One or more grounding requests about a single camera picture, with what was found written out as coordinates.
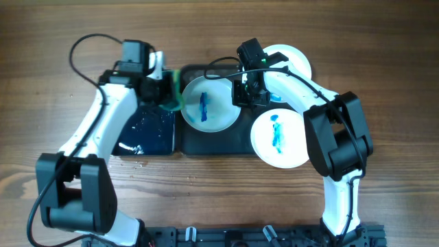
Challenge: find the black cable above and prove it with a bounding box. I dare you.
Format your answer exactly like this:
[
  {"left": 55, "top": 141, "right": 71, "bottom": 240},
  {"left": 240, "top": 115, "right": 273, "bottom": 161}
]
[
  {"left": 26, "top": 33, "right": 124, "bottom": 247},
  {"left": 204, "top": 56, "right": 366, "bottom": 237}
]

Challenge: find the white plate stained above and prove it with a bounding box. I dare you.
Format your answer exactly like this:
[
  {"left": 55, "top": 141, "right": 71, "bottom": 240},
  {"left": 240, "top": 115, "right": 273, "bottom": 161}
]
[
  {"left": 239, "top": 44, "right": 312, "bottom": 103},
  {"left": 181, "top": 76, "right": 241, "bottom": 132},
  {"left": 250, "top": 108, "right": 309, "bottom": 169}
]

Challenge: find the right black cable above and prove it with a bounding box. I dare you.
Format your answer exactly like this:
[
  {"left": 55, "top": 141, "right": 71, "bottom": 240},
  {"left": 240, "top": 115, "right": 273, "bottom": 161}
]
[{"left": 204, "top": 56, "right": 366, "bottom": 237}]

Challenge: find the green yellow sponge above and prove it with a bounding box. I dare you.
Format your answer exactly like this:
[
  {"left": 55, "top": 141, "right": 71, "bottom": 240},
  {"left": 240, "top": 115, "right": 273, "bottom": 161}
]
[{"left": 158, "top": 70, "right": 185, "bottom": 112}]

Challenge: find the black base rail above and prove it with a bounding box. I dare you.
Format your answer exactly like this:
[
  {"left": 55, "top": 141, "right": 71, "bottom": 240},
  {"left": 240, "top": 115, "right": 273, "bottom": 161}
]
[{"left": 82, "top": 224, "right": 388, "bottom": 247}]

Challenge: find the small black water tray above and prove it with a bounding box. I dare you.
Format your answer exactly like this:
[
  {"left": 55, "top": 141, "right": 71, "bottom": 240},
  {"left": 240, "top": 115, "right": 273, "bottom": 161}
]
[{"left": 111, "top": 70, "right": 176, "bottom": 156}]

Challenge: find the left black cable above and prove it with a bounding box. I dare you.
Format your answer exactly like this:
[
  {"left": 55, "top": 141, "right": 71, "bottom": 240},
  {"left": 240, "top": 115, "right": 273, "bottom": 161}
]
[{"left": 26, "top": 33, "right": 124, "bottom": 247}]

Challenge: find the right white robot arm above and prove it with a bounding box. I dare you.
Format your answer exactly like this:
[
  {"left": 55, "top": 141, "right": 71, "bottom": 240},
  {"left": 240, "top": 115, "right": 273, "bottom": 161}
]
[{"left": 233, "top": 58, "right": 373, "bottom": 244}]

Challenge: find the large black tray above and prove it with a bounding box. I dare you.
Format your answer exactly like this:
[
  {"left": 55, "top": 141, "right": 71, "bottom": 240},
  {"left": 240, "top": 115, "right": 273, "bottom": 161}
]
[{"left": 176, "top": 64, "right": 295, "bottom": 155}]

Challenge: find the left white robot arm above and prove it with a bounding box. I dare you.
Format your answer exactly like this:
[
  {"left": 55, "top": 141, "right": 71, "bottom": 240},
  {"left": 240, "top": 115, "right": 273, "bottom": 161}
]
[{"left": 27, "top": 70, "right": 180, "bottom": 246}]

